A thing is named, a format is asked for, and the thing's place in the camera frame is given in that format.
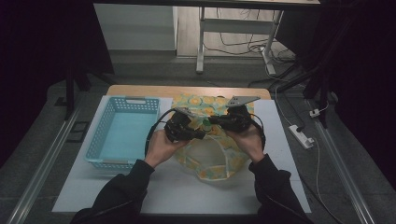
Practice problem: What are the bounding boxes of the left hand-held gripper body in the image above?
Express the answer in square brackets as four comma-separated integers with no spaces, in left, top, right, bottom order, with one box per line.
[163,106,198,144]

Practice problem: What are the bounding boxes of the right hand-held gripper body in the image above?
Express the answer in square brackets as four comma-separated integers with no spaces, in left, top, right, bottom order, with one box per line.
[221,95,262,133]

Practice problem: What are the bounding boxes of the orange-print fabric bag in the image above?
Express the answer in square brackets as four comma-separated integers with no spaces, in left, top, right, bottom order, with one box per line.
[171,92,257,182]

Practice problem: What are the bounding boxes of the blue plastic basket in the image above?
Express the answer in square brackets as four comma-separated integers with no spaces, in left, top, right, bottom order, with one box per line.
[83,96,162,173]

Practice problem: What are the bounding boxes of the person's right hand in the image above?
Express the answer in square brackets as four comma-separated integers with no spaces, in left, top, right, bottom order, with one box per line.
[224,124,266,165]

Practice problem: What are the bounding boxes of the person's left hand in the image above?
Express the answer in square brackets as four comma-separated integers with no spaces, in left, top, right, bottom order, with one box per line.
[144,128,191,169]

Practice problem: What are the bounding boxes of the white power strip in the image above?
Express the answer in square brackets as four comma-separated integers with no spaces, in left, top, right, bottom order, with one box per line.
[288,124,316,150]

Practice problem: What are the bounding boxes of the white table mat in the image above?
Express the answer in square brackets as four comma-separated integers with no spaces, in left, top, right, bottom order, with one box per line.
[51,95,312,216]

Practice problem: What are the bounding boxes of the black stand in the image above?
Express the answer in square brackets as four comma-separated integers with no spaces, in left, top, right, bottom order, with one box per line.
[64,59,117,121]
[248,0,339,129]

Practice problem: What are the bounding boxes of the white cabinet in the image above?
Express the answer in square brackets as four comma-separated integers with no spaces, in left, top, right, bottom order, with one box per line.
[93,3,179,52]

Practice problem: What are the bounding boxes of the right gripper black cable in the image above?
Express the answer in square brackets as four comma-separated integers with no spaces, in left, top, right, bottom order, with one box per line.
[249,112,267,151]

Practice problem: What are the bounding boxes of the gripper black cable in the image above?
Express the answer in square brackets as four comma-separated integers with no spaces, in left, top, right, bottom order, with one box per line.
[144,107,177,157]
[249,112,267,151]

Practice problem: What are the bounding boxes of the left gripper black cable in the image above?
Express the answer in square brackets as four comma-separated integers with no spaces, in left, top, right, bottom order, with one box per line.
[144,107,177,157]

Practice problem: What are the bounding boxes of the black floor cables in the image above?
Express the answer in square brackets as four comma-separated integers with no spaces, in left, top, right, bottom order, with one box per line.
[203,8,296,64]

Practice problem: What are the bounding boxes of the white desk frame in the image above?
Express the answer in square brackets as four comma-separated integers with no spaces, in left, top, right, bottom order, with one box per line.
[195,5,286,77]

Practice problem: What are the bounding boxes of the white power cable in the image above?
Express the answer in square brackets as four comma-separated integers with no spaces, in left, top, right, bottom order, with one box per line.
[310,138,344,224]

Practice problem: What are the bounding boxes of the black floor bracket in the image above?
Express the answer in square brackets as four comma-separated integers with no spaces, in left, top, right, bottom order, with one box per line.
[66,120,92,144]

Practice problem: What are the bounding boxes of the metal floor rail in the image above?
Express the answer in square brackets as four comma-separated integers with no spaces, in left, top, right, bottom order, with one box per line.
[306,99,377,224]
[6,92,89,224]

